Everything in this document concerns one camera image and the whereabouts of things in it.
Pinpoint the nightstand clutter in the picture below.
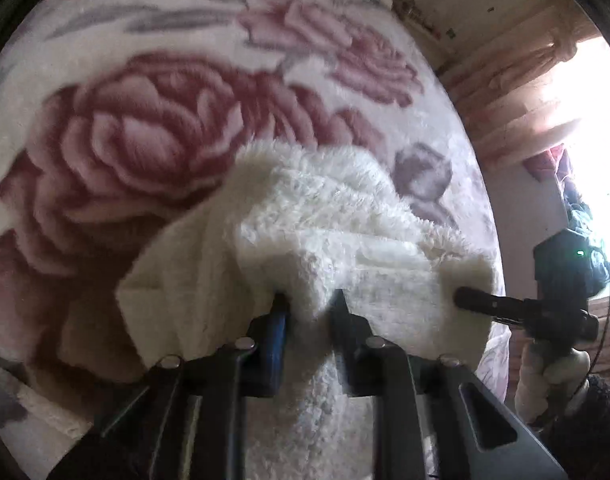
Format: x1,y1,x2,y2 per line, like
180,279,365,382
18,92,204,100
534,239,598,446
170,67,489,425
392,0,458,41

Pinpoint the teal garment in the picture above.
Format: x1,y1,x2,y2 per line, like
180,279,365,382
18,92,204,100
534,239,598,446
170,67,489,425
565,200,610,296

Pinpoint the person's right forearm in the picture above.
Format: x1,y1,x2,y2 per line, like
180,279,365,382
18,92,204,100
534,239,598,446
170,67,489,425
535,374,610,480

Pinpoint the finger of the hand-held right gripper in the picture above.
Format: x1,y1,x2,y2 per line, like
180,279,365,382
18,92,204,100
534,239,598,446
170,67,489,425
454,286,536,329

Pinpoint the floral purple blanket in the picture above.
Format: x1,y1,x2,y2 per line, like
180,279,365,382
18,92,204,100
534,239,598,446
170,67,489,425
0,0,510,461

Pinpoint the white tweed jacket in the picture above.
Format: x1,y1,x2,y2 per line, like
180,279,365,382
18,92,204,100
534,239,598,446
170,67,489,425
116,140,500,480

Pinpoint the black cable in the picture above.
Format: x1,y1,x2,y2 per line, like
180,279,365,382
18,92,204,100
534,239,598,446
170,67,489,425
580,255,610,391

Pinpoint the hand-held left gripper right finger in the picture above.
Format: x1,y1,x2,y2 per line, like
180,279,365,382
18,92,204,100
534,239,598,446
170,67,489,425
330,288,568,480

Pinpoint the pink patterned curtain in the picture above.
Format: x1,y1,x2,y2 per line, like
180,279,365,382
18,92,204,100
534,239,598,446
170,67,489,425
437,0,600,171

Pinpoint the person's right hand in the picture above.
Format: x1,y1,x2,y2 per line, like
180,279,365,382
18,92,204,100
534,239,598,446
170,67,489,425
514,336,592,428

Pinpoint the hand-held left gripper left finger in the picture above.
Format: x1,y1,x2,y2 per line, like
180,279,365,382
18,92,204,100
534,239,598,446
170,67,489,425
45,292,292,480

